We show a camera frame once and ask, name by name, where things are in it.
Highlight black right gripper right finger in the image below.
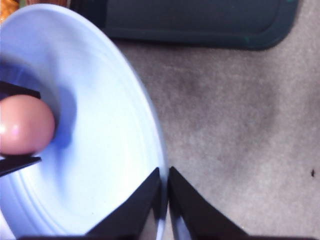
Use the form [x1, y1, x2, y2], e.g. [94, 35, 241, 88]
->
[168, 167, 275, 240]

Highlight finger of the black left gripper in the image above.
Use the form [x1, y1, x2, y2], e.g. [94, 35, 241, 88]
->
[0, 81, 41, 100]
[0, 155, 42, 177]

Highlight pinkish brown egg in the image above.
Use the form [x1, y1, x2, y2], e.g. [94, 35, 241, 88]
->
[0, 94, 55, 156]

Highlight blue round plate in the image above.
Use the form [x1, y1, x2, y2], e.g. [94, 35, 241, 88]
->
[0, 3, 169, 240]

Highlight brown woven wicker basket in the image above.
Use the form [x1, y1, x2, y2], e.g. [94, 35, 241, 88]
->
[0, 0, 20, 23]

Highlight black rectangular tray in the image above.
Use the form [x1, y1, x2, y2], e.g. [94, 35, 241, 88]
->
[68, 0, 299, 50]

